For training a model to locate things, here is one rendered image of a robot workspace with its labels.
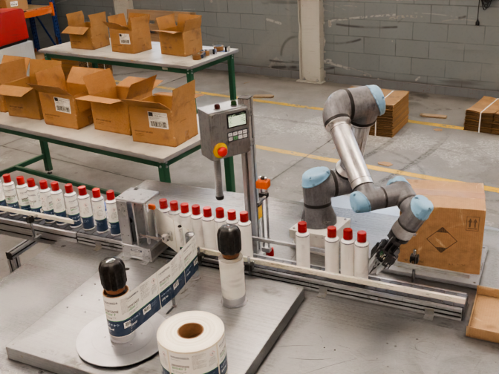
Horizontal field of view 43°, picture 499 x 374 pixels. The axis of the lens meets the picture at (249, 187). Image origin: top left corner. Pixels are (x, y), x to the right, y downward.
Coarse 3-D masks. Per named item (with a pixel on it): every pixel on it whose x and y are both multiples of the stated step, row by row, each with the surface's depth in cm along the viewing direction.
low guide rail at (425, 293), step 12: (216, 252) 253; (264, 264) 245; (276, 264) 242; (288, 264) 241; (324, 276) 235; (336, 276) 232; (348, 276) 231; (384, 288) 226; (396, 288) 224; (408, 288) 222; (444, 300) 217; (456, 300) 215
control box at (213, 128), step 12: (204, 108) 239; (228, 108) 237; (240, 108) 238; (204, 120) 237; (216, 120) 235; (204, 132) 240; (216, 132) 236; (204, 144) 243; (216, 144) 238; (228, 144) 241; (240, 144) 243; (204, 156) 246; (216, 156) 240; (228, 156) 243
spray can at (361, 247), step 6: (360, 234) 224; (366, 234) 225; (360, 240) 225; (366, 240) 226; (354, 246) 228; (360, 246) 225; (366, 246) 225; (354, 252) 228; (360, 252) 226; (366, 252) 226; (354, 258) 229; (360, 258) 227; (366, 258) 227; (354, 264) 230; (360, 264) 228; (366, 264) 228; (354, 270) 231; (360, 270) 229; (366, 270) 229; (354, 276) 232; (360, 276) 230; (366, 276) 230
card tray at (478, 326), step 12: (480, 288) 229; (492, 288) 227; (480, 300) 227; (492, 300) 226; (480, 312) 220; (492, 312) 220; (480, 324) 214; (492, 324) 214; (468, 336) 209; (480, 336) 207; (492, 336) 205
